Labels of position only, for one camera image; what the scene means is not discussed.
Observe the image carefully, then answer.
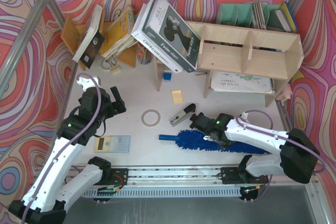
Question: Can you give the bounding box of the blue fluffy duster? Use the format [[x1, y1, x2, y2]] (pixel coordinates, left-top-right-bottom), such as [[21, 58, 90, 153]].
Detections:
[[159, 130, 269, 154]]

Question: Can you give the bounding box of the white black utility knife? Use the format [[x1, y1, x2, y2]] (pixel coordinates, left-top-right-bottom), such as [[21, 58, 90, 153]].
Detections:
[[203, 135, 213, 141]]

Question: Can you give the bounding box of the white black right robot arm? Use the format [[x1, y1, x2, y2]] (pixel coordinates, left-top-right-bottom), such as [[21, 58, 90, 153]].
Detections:
[[190, 113, 320, 184]]

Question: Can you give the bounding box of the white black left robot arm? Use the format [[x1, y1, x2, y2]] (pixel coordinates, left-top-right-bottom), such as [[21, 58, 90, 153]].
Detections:
[[8, 87, 127, 223]]

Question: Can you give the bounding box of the light wooden bookshelf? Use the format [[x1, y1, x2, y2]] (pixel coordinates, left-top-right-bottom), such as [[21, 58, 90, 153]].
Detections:
[[154, 20, 305, 108]]

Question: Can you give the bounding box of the grey black stapler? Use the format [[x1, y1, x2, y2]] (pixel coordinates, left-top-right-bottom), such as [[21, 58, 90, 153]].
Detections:
[[170, 103, 196, 127]]

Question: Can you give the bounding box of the brass padlock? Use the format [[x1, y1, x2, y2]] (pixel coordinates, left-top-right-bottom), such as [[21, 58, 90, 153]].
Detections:
[[101, 59, 121, 73]]

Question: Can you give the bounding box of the blue yellow calculator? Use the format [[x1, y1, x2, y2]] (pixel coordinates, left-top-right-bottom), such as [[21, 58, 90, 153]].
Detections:
[[93, 135, 131, 153]]

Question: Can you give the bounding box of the white spiral notebook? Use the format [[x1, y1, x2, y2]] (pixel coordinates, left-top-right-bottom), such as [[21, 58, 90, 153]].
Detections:
[[211, 71, 275, 94]]

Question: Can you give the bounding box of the yellow sticky note pad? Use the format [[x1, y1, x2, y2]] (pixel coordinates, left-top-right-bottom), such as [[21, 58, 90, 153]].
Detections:
[[171, 90, 183, 104]]

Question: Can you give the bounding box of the pencil holder with pens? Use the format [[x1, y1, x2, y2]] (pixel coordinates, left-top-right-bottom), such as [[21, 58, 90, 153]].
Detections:
[[135, 43, 153, 65]]

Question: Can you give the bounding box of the blue stamp block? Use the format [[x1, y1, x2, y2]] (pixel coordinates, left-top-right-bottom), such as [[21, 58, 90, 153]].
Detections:
[[163, 71, 172, 82]]

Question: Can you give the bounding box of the white book black cover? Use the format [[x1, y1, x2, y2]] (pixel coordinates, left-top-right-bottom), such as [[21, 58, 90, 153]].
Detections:
[[72, 5, 104, 69]]

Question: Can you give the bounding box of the yellow worn book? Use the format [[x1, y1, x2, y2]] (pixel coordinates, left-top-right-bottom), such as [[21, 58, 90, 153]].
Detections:
[[101, 6, 136, 61]]

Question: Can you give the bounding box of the pink pig figure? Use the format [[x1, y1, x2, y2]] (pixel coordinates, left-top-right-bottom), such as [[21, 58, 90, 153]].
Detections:
[[275, 83, 292, 105]]

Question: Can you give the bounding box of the green desk organizer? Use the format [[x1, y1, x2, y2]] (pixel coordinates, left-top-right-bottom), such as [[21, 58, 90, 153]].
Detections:
[[216, 3, 291, 32]]

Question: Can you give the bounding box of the blue yellow book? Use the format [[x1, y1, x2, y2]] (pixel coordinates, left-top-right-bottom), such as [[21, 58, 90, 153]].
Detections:
[[275, 2, 298, 33]]

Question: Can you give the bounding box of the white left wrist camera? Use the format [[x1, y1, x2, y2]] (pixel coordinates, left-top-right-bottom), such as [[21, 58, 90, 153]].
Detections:
[[77, 76, 101, 92]]

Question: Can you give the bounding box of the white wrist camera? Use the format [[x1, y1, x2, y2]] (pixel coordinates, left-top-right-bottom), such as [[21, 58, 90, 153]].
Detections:
[[238, 112, 249, 123], [77, 76, 101, 92]]

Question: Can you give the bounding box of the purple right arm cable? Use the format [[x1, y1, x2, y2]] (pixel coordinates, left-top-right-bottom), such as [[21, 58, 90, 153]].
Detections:
[[236, 109, 327, 200]]

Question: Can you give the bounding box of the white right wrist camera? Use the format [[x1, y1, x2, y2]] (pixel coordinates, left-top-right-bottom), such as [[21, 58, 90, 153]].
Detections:
[[238, 112, 249, 123]]

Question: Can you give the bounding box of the aluminium mounting rail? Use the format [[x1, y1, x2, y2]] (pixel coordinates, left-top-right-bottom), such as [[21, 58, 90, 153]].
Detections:
[[66, 165, 307, 186]]

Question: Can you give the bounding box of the aluminium frame post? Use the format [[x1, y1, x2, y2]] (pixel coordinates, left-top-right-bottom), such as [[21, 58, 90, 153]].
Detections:
[[1, 0, 49, 98]]

